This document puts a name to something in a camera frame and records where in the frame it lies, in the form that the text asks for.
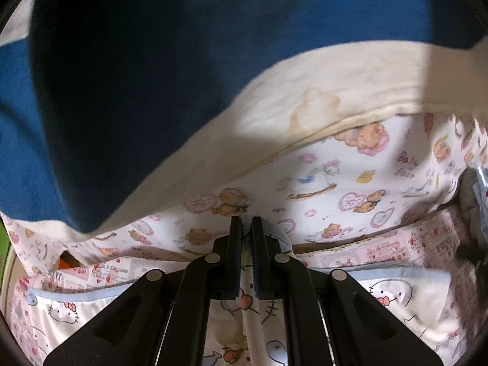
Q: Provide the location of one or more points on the white cat-print pants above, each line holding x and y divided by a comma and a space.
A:
389, 293

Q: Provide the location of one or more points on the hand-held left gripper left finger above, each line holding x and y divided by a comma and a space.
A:
237, 259

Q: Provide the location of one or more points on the bear-print bed sheet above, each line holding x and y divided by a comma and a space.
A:
343, 183

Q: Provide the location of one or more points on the light blue satin pillow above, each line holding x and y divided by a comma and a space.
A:
483, 198

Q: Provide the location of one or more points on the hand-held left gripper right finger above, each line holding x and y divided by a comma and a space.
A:
257, 259

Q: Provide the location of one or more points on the orange object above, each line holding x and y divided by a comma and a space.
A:
65, 263

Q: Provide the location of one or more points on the grey folded cloth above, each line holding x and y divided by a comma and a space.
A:
467, 206

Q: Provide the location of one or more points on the striped hanging blanket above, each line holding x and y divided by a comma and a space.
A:
152, 84

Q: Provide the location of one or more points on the pink printed bed sheet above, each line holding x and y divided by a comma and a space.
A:
419, 244

